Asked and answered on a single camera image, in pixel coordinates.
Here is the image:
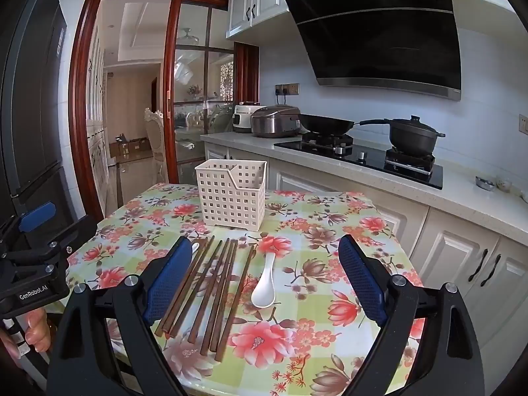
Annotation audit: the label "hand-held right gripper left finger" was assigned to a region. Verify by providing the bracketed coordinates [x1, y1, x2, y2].
[47, 236, 194, 396]

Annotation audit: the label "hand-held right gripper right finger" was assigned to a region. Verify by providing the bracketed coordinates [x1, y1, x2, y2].
[337, 234, 486, 396]

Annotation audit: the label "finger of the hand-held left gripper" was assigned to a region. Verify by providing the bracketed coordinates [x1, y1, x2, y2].
[8, 215, 98, 275]
[0, 201, 57, 250]

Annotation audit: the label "set of wooden chopsticks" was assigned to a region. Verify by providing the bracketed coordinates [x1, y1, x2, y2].
[154, 235, 257, 361]

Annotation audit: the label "white perforated plastic utensil basket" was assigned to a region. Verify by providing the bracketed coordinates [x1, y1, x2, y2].
[195, 159, 268, 231]

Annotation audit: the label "person's left hand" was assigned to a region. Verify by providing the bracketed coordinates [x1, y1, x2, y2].
[0, 309, 53, 360]

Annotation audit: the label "floral tablecloth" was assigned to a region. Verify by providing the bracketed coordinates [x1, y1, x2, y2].
[66, 183, 425, 396]

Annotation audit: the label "white base cabinets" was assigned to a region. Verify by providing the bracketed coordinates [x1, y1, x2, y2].
[202, 140, 528, 347]

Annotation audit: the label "cardboard boxes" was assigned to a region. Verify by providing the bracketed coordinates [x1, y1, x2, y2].
[109, 134, 151, 159]

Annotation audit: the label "black refrigerator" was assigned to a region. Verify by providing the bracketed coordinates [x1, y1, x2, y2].
[0, 0, 108, 236]

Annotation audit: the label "black glass gas stove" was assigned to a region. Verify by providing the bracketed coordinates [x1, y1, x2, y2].
[273, 132, 444, 190]

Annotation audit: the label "white ornate chair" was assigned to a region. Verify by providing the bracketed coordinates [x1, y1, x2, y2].
[144, 107, 170, 182]

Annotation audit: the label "black lidded pot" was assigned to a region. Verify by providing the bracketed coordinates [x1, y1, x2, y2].
[359, 115, 446, 158]

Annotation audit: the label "black wok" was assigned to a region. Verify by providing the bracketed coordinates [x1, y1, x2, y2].
[299, 113, 355, 135]

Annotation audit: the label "speckled white countertop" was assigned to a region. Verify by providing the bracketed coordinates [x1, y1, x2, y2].
[200, 131, 528, 225]

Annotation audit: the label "white pressure cooker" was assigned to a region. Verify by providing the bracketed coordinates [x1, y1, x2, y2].
[232, 101, 261, 134]

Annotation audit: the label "grey rice cooker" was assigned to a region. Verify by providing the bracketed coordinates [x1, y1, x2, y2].
[251, 105, 302, 139]

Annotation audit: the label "glass sliding door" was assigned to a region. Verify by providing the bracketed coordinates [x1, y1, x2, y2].
[163, 0, 238, 186]

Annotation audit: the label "black range hood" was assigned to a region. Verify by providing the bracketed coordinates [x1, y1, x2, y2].
[284, 0, 463, 102]

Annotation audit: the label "red wooden door frame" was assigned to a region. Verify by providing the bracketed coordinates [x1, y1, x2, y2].
[69, 0, 260, 219]

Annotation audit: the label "white wall cabinets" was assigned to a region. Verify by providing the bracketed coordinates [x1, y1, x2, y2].
[226, 0, 510, 40]

